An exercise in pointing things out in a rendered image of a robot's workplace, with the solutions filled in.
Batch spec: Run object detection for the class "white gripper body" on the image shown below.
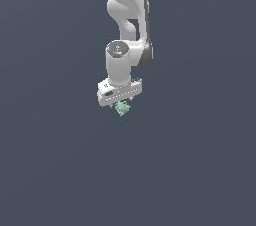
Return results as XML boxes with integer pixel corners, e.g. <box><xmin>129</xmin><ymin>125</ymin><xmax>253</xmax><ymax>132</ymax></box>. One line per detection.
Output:
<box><xmin>96</xmin><ymin>77</ymin><xmax>144</xmax><ymax>107</ymax></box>

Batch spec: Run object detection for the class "small green lumpy object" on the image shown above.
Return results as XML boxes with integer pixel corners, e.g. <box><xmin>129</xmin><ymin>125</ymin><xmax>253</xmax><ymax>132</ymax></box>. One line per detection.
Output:
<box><xmin>114</xmin><ymin>100</ymin><xmax>131</xmax><ymax>117</ymax></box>

